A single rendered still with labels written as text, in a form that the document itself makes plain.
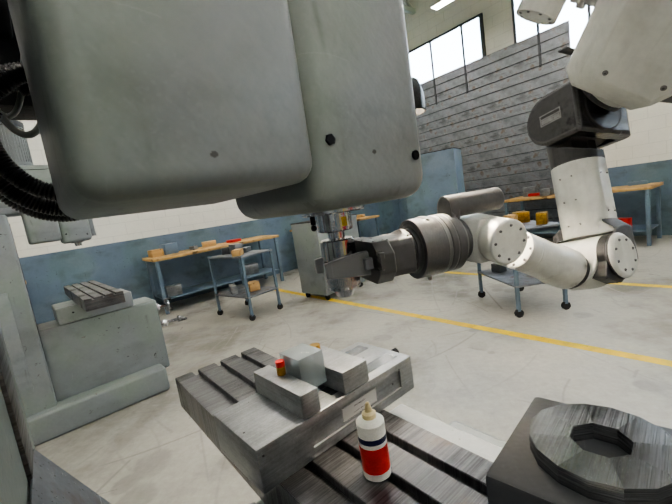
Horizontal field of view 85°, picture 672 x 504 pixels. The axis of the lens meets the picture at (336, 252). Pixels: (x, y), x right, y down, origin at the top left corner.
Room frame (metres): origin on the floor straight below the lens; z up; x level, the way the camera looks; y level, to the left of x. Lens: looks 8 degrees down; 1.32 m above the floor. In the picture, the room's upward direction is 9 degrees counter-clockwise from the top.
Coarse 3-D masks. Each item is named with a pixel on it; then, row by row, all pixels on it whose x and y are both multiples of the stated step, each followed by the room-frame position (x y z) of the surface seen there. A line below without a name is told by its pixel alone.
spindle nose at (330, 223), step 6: (318, 216) 0.49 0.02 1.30; (324, 216) 0.48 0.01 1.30; (330, 216) 0.48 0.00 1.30; (336, 216) 0.48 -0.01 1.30; (342, 216) 0.48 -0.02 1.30; (348, 216) 0.49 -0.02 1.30; (318, 222) 0.49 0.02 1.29; (324, 222) 0.48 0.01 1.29; (330, 222) 0.48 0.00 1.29; (336, 222) 0.48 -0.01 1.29; (348, 222) 0.48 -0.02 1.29; (318, 228) 0.49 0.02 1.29; (324, 228) 0.48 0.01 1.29; (330, 228) 0.48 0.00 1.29; (336, 228) 0.48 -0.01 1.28; (342, 228) 0.48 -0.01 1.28; (348, 228) 0.48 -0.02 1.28
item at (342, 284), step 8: (336, 248) 0.48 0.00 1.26; (344, 248) 0.48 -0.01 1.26; (352, 248) 0.49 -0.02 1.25; (328, 256) 0.48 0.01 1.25; (336, 256) 0.48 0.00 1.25; (344, 256) 0.48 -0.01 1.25; (328, 280) 0.49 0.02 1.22; (336, 280) 0.48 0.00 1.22; (344, 280) 0.48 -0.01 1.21; (352, 280) 0.48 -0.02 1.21; (328, 288) 0.49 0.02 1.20; (336, 288) 0.48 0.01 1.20; (344, 288) 0.48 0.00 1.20; (352, 288) 0.48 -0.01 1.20
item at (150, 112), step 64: (64, 0) 0.24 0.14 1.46; (128, 0) 0.26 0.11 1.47; (192, 0) 0.29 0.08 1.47; (256, 0) 0.32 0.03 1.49; (64, 64) 0.24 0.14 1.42; (128, 64) 0.25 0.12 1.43; (192, 64) 0.28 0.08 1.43; (256, 64) 0.31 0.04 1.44; (64, 128) 0.24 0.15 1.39; (128, 128) 0.25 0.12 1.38; (192, 128) 0.28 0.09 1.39; (256, 128) 0.31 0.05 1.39; (64, 192) 0.30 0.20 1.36; (128, 192) 0.25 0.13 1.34; (192, 192) 0.28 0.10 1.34; (256, 192) 0.39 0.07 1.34
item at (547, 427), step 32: (544, 416) 0.27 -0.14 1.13; (576, 416) 0.26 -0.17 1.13; (608, 416) 0.26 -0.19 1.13; (512, 448) 0.25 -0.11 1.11; (544, 448) 0.23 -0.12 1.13; (576, 448) 0.23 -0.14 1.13; (608, 448) 0.24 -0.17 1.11; (640, 448) 0.22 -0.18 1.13; (512, 480) 0.22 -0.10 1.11; (544, 480) 0.22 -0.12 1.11; (576, 480) 0.21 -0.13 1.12; (608, 480) 0.20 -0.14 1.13; (640, 480) 0.20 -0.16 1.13
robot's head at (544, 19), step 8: (528, 0) 0.64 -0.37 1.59; (536, 0) 0.63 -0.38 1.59; (544, 0) 0.62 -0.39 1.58; (552, 0) 0.62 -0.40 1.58; (560, 0) 0.62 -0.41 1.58; (576, 0) 0.62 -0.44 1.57; (520, 8) 0.65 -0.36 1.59; (528, 8) 0.64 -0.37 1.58; (536, 8) 0.63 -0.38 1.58; (544, 8) 0.62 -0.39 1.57; (552, 8) 0.62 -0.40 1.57; (560, 8) 0.63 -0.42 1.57; (520, 16) 0.68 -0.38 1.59; (528, 16) 0.67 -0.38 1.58; (536, 16) 0.65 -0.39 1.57; (544, 16) 0.64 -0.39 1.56; (552, 16) 0.63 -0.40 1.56; (544, 24) 0.67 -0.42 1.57
